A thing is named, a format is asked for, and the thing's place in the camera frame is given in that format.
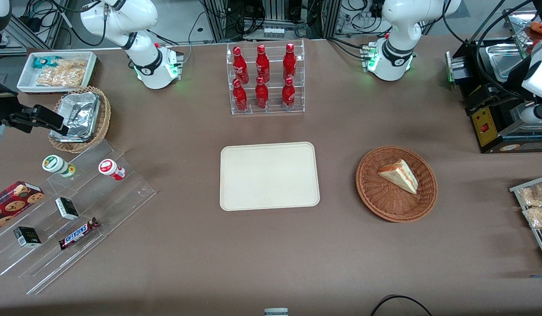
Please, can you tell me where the oval brown wicker basket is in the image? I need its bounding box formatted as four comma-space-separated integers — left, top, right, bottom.
48, 86, 111, 154

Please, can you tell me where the aluminium frame post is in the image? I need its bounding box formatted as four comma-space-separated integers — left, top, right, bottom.
323, 0, 342, 39
204, 0, 228, 43

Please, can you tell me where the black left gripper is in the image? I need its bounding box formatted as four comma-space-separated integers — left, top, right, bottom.
466, 57, 535, 115

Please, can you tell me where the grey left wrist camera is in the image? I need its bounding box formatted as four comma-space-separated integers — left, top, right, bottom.
520, 104, 542, 124

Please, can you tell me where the black yellow sealing machine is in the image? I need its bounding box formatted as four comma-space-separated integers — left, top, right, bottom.
445, 39, 542, 154

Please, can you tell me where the round brown wicker basket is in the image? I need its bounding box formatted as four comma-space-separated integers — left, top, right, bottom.
356, 146, 438, 223

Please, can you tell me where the clear acrylic stepped stand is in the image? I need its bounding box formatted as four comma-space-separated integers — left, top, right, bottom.
0, 140, 157, 295

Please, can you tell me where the clear bagged snack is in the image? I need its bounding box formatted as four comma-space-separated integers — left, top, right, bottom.
522, 206, 542, 230
518, 182, 542, 208

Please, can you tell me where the red cola bottle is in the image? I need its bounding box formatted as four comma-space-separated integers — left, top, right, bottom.
255, 76, 269, 110
255, 44, 270, 83
233, 79, 248, 112
282, 77, 296, 111
233, 46, 249, 85
283, 43, 297, 81

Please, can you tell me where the green white drink cup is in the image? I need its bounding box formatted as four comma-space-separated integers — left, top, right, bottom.
42, 155, 76, 178

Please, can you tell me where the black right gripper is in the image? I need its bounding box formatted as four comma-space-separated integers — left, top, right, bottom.
0, 78, 69, 135

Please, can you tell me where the white rectangular snack bin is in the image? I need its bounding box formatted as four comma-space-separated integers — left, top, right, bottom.
17, 51, 98, 95

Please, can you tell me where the clear bag of chips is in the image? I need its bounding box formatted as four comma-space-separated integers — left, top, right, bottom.
36, 59, 88, 87

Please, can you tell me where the small black carton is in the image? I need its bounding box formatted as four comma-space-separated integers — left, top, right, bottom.
13, 226, 42, 248
55, 197, 79, 220

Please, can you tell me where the red cookie box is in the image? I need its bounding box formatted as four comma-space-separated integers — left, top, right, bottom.
0, 181, 45, 234

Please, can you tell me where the aluminium foil container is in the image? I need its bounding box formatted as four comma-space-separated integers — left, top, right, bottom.
50, 91, 101, 143

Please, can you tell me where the triangular sandwich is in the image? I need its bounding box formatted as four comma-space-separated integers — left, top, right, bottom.
377, 159, 419, 194

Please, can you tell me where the clear acrylic bottle rack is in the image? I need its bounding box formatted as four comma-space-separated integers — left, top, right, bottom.
227, 39, 305, 115

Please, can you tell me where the snickers chocolate bar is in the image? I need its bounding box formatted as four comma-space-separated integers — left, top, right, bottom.
59, 217, 100, 250

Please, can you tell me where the red white drink bottle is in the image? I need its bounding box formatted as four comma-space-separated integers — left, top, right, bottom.
98, 159, 126, 181

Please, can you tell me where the black cable loop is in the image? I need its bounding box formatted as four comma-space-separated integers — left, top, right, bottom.
370, 294, 434, 316

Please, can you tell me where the cream plastic tray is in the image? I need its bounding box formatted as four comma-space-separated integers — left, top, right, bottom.
220, 142, 320, 212

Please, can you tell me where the metal machine tray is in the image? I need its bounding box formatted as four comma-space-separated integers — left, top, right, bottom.
486, 44, 527, 80

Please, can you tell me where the teal snack pack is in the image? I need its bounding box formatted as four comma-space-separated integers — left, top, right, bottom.
32, 55, 63, 69

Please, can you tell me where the grey wire rack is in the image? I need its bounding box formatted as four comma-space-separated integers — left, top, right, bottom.
509, 175, 542, 269

